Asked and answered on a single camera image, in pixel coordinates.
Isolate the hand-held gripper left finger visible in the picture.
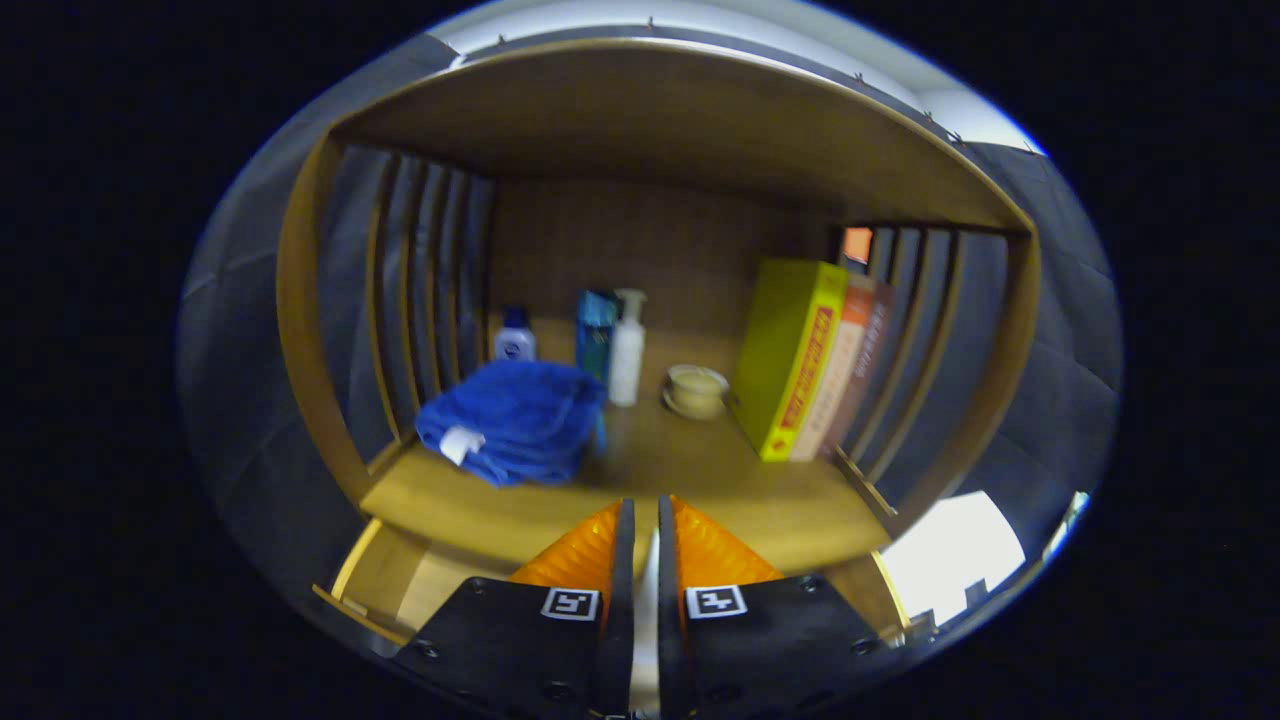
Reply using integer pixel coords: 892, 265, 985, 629
390, 498, 637, 719

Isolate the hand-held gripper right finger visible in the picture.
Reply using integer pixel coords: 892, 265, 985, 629
657, 494, 906, 719

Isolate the wooden countertop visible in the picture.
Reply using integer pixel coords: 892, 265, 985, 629
360, 320, 896, 576

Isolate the brown wooden cabinet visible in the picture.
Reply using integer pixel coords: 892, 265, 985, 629
275, 38, 1041, 651

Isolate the folded blue towel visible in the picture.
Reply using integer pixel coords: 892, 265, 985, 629
415, 360, 609, 488

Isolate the beige lidded teacup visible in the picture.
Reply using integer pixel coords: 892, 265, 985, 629
662, 364, 731, 421

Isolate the white pump bottle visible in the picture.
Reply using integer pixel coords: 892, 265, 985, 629
608, 289, 649, 408

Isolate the teal blue carton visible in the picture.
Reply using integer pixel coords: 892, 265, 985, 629
575, 290, 622, 386

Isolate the thick yellow book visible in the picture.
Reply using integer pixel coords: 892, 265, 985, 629
728, 258, 851, 463

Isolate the white side table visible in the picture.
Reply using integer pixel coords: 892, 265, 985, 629
880, 490, 1029, 626

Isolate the small white blue-capped bottle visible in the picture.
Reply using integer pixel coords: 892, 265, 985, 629
494, 305, 537, 363

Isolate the orange and white book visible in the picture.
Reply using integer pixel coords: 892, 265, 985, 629
790, 275, 879, 462

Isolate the brown book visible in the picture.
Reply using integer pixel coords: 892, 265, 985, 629
818, 283, 896, 459

